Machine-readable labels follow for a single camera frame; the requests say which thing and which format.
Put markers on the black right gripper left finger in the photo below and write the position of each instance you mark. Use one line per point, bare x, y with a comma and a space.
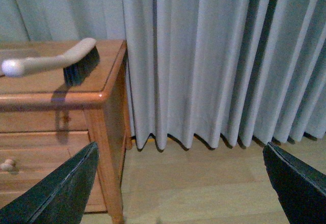
62, 196

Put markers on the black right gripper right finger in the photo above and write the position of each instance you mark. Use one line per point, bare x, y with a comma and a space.
300, 187

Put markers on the beige hand brush black bristles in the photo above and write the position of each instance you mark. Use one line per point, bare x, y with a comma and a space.
77, 63

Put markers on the wooden drawer knob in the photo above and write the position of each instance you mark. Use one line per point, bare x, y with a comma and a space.
9, 165

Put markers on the wooden nightstand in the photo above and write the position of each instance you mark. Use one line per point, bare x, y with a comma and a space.
43, 123

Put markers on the grey pleated curtain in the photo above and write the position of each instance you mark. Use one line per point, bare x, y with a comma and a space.
233, 68

